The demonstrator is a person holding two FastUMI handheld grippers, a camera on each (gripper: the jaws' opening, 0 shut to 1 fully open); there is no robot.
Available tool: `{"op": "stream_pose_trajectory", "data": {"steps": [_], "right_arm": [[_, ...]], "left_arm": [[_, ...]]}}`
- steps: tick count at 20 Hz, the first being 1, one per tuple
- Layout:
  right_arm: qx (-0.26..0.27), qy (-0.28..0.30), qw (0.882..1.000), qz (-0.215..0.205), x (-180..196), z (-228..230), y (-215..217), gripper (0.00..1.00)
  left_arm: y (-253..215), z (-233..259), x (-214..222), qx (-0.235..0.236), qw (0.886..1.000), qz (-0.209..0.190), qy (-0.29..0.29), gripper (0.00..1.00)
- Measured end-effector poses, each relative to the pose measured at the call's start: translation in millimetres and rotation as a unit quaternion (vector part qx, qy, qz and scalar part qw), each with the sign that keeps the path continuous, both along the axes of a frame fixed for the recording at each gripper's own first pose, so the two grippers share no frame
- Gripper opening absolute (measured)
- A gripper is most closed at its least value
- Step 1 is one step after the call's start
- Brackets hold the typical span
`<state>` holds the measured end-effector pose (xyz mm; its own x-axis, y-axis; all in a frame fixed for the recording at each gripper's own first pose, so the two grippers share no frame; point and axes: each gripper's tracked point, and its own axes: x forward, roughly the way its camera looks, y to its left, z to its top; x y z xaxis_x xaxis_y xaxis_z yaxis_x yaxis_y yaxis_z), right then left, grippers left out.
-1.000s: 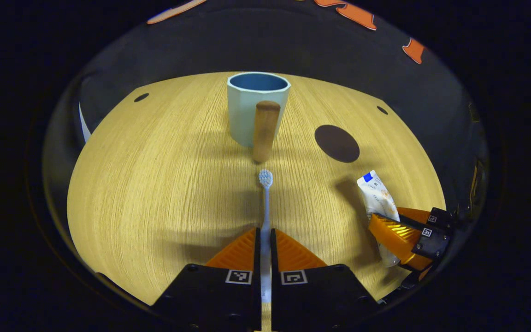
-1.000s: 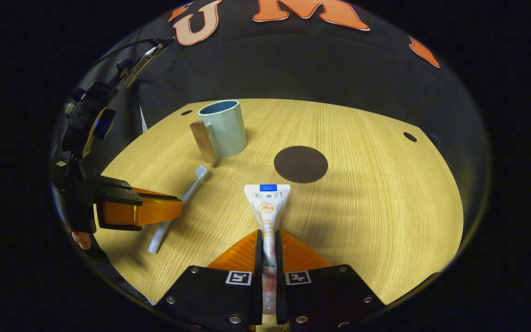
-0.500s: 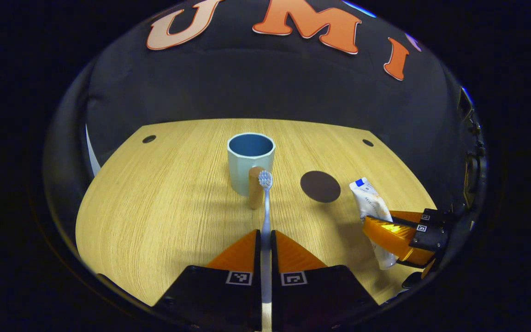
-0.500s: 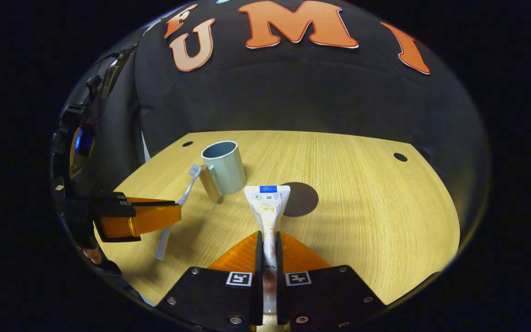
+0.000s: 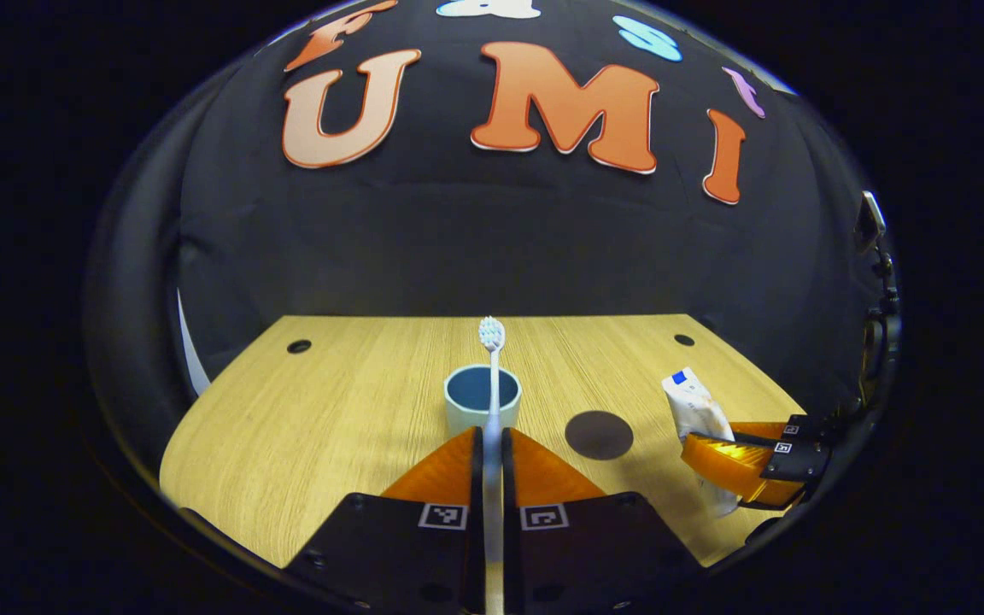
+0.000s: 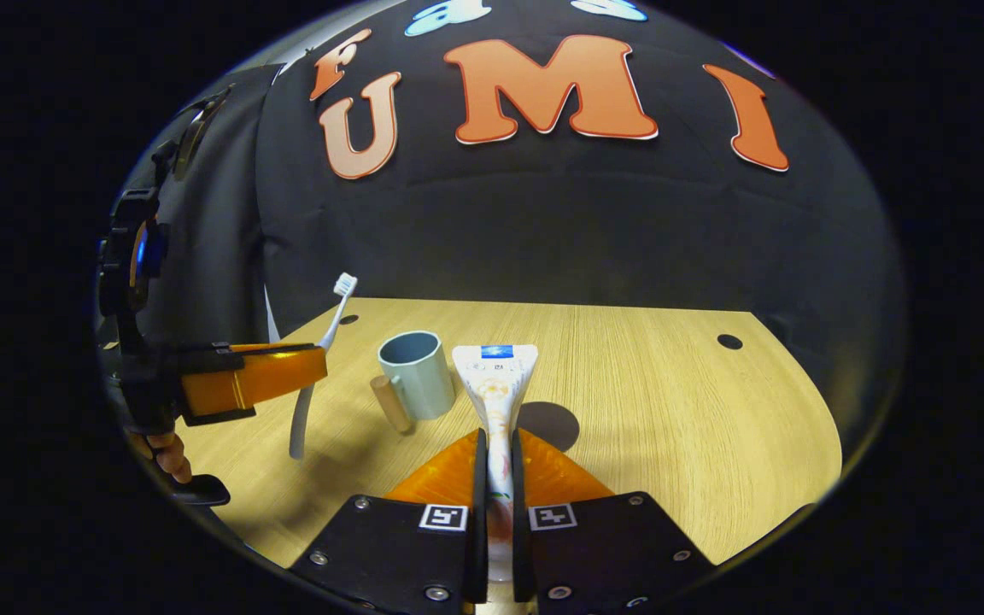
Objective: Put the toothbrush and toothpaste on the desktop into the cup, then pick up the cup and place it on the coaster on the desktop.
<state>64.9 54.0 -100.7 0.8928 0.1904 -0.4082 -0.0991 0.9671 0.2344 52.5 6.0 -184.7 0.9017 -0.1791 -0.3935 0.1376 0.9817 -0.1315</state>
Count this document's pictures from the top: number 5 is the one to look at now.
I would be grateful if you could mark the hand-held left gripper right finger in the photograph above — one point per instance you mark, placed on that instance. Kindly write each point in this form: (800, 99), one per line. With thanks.
(511, 547)

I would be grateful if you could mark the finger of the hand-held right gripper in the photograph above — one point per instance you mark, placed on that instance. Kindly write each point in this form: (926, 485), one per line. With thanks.
(804, 427)
(731, 465)

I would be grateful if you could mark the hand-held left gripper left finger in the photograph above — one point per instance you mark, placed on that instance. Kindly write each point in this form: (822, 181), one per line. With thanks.
(477, 530)

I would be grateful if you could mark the white toothbrush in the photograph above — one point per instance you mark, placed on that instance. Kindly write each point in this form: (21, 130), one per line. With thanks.
(493, 478)

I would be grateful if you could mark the white toothpaste tube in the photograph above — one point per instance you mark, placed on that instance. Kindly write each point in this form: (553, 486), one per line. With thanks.
(695, 410)

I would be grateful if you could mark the round dark brown coaster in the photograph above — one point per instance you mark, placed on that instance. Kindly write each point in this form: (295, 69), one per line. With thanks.
(599, 436)

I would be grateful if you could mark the black backdrop cloth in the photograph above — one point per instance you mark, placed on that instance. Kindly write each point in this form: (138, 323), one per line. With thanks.
(500, 248)

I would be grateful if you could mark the dark grey curtain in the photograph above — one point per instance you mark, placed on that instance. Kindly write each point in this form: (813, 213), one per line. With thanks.
(142, 299)

